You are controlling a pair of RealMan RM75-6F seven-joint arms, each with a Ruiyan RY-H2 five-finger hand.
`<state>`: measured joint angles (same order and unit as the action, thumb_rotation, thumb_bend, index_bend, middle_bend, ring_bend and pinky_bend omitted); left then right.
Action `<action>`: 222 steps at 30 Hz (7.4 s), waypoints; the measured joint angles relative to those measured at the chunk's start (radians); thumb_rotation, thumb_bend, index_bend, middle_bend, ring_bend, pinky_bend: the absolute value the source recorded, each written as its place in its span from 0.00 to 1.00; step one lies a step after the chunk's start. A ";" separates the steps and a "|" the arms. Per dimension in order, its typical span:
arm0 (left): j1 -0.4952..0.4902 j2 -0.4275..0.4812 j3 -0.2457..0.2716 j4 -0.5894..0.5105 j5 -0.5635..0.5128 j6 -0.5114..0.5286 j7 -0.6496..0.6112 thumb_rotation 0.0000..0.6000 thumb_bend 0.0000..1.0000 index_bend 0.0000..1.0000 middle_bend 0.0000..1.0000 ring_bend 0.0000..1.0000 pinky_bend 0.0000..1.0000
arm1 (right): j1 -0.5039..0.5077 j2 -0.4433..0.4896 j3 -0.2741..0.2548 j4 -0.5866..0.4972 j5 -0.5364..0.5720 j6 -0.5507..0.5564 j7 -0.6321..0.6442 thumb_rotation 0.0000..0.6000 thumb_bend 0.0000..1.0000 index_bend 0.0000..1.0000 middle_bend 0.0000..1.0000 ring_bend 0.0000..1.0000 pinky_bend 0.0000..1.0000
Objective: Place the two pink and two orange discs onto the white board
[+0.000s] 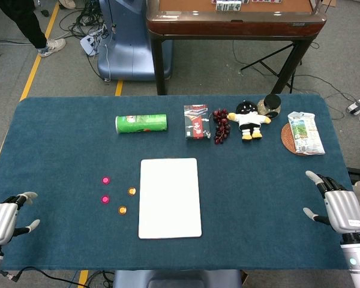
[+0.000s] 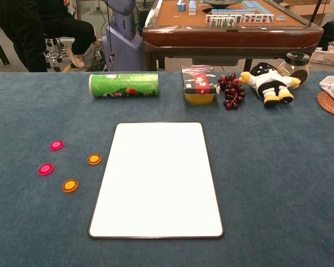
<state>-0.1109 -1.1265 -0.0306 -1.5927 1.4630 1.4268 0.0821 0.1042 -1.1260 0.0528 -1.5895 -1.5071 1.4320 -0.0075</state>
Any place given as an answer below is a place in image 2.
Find orange disc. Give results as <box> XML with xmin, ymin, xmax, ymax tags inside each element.
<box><xmin>87</xmin><ymin>153</ymin><xmax>102</xmax><ymax>166</ymax></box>
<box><xmin>61</xmin><ymin>178</ymin><xmax>79</xmax><ymax>194</ymax></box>

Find white rectangular board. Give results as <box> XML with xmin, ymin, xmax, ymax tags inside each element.
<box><xmin>88</xmin><ymin>121</ymin><xmax>225</xmax><ymax>240</ymax></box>

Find yellow round container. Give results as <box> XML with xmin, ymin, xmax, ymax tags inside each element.
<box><xmin>184</xmin><ymin>93</ymin><xmax>215</xmax><ymax>106</ymax></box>

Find dark printed card box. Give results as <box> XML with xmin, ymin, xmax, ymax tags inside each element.
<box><xmin>181</xmin><ymin>65</ymin><xmax>221</xmax><ymax>96</ymax></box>

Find green chips can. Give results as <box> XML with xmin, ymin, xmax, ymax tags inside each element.
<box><xmin>88</xmin><ymin>72</ymin><xmax>160</xmax><ymax>99</ymax></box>

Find dark red grape bunch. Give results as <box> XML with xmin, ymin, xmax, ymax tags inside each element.
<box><xmin>217</xmin><ymin>72</ymin><xmax>247</xmax><ymax>111</ymax></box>

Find blue machine stand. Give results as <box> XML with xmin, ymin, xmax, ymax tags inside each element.
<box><xmin>101</xmin><ymin>0</ymin><xmax>145</xmax><ymax>72</ymax></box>

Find brown mahjong table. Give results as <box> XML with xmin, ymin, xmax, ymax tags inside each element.
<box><xmin>141</xmin><ymin>0</ymin><xmax>325</xmax><ymax>72</ymax></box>

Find black white plush doll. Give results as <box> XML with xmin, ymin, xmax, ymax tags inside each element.
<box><xmin>238</xmin><ymin>62</ymin><xmax>302</xmax><ymax>108</ymax></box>

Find mahjong tile row dark print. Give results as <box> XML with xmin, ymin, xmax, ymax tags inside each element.
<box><xmin>205</xmin><ymin>15</ymin><xmax>243</xmax><ymax>28</ymax></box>

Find chrome wheeled stool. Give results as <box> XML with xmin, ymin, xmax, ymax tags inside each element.
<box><xmin>44</xmin><ymin>34</ymin><xmax>73</xmax><ymax>70</ymax></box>

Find blue backed mahjong tile row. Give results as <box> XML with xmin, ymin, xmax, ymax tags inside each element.
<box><xmin>240</xmin><ymin>0</ymin><xmax>275</xmax><ymax>16</ymax></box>
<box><xmin>210</xmin><ymin>7</ymin><xmax>257</xmax><ymax>16</ymax></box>

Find black round dish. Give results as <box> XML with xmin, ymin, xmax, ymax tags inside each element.
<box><xmin>203</xmin><ymin>0</ymin><xmax>240</xmax><ymax>8</ymax></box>

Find seated person black trousers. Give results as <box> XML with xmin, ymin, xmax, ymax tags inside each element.
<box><xmin>40</xmin><ymin>0</ymin><xmax>102</xmax><ymax>69</ymax></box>

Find glass jar black lid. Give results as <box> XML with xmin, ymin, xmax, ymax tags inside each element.
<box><xmin>277</xmin><ymin>52</ymin><xmax>311</xmax><ymax>85</ymax></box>

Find mahjong tile row red print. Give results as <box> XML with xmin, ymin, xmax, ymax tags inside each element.
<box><xmin>243</xmin><ymin>13</ymin><xmax>276</xmax><ymax>24</ymax></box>

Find brown woven coaster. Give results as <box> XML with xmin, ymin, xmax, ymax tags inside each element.
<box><xmin>316</xmin><ymin>91</ymin><xmax>334</xmax><ymax>120</ymax></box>

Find white plastic crate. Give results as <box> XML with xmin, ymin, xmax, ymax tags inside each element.
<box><xmin>308</xmin><ymin>48</ymin><xmax>334</xmax><ymax>67</ymax></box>

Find standing person black trousers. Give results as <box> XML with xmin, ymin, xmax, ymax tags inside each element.
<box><xmin>0</xmin><ymin>0</ymin><xmax>48</xmax><ymax>73</ymax></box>

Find dark furniture leg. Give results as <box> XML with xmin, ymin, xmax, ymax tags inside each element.
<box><xmin>0</xmin><ymin>24</ymin><xmax>11</xmax><ymax>67</ymax></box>

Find black tripod stand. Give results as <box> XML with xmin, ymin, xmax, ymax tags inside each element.
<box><xmin>306</xmin><ymin>0</ymin><xmax>323</xmax><ymax>28</ymax></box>

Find hanging black cord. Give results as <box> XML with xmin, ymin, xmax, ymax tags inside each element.
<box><xmin>105</xmin><ymin>0</ymin><xmax>115</xmax><ymax>63</ymax></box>

